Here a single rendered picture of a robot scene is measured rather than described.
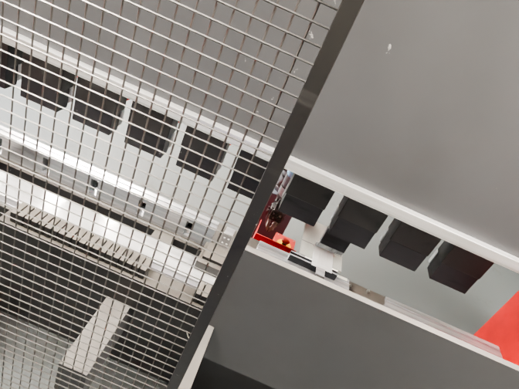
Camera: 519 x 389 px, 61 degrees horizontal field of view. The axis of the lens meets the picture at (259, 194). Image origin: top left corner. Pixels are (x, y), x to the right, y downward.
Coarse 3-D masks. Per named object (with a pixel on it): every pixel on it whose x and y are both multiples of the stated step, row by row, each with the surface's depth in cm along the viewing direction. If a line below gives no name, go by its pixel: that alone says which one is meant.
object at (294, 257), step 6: (294, 252) 171; (288, 258) 171; (294, 258) 170; (300, 258) 170; (306, 258) 172; (300, 264) 171; (306, 264) 170; (312, 270) 171; (330, 276) 171; (336, 276) 170
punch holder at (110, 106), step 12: (84, 84) 149; (96, 84) 148; (84, 96) 151; (96, 96) 150; (108, 96) 149; (84, 108) 153; (108, 108) 151; (120, 108) 155; (96, 120) 155; (108, 120) 154; (120, 120) 161; (108, 132) 156
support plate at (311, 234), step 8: (320, 224) 194; (304, 232) 185; (312, 232) 187; (320, 232) 189; (312, 240) 182; (304, 248) 176; (312, 248) 178; (312, 256) 174; (336, 256) 179; (336, 264) 175
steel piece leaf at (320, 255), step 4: (316, 244) 180; (316, 248) 179; (320, 248) 180; (316, 252) 176; (320, 252) 177; (324, 252) 178; (328, 252) 179; (332, 252) 180; (316, 256) 174; (320, 256) 175; (324, 256) 176; (328, 256) 177; (332, 256) 178; (312, 260) 171; (316, 260) 172; (320, 260) 173; (324, 260) 174; (328, 260) 175; (332, 260) 176; (320, 264) 171; (324, 264) 172; (328, 264) 173; (332, 264) 174; (328, 268) 171
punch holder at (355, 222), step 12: (348, 204) 151; (360, 204) 150; (336, 216) 158; (348, 216) 153; (360, 216) 152; (372, 216) 151; (384, 216) 151; (336, 228) 157; (348, 228) 156; (360, 228) 155; (372, 228) 154; (348, 240) 158; (360, 240) 157
